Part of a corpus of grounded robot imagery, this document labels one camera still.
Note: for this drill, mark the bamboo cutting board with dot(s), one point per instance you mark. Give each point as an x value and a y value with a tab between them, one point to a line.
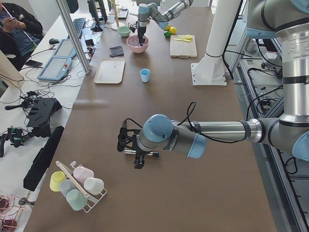
182	49

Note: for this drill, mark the yellow plastic knife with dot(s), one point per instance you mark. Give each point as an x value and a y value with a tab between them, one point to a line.
183	40

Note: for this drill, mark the grey folded cloth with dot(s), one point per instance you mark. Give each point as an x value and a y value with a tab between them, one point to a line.
116	51

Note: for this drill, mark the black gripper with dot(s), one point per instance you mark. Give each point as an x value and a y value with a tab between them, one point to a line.
139	153
141	31

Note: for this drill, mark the pink cup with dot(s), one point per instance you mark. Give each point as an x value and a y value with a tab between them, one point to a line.
81	173

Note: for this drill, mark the black foam bar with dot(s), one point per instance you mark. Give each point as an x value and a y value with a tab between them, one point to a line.
42	160

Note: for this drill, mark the seated person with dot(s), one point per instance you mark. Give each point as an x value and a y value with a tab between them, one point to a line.
20	33

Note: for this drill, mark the black slotted stand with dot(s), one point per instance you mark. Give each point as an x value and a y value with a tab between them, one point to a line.
39	116

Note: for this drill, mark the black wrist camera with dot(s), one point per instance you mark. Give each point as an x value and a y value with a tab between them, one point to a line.
127	138
133	27

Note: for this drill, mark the wooden cup tree stand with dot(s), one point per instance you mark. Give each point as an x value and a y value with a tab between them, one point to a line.
117	24

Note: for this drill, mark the blue teach pendant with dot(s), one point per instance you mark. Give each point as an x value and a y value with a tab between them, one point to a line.
55	69
65	49

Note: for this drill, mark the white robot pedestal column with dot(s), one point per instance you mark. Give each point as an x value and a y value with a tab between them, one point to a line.
210	70

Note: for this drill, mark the white cup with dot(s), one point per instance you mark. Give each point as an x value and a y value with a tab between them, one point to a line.
94	185

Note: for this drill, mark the green ceramic bowl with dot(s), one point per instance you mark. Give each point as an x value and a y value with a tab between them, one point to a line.
124	31

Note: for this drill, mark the green lime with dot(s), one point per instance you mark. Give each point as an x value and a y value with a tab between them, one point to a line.
167	34

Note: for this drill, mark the black computer mouse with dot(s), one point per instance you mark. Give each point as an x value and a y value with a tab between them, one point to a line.
53	41

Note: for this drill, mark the aluminium frame post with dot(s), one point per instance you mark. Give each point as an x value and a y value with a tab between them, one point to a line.
65	14

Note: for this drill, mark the cream rabbit tray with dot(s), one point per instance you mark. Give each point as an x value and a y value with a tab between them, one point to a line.
110	71

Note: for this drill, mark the green cup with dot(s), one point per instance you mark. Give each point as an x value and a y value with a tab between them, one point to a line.
76	199

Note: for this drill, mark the white cup rack with cups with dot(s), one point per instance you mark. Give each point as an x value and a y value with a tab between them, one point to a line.
92	200

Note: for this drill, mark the grey cup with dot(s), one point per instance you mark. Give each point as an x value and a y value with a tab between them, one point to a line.
66	186

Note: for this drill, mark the black keyboard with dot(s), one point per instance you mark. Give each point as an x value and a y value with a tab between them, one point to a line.
79	25

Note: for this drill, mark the yellow cup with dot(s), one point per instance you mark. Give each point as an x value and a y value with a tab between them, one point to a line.
55	180

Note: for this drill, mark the pink bowl of ice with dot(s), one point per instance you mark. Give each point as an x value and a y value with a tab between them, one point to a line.
135	46

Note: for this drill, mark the light blue plastic cup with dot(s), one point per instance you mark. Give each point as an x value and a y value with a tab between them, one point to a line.
145	75

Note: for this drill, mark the black smartphone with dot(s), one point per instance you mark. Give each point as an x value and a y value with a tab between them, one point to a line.
34	64

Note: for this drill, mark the yellow lemon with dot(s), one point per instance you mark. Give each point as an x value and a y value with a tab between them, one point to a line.
173	30
167	28

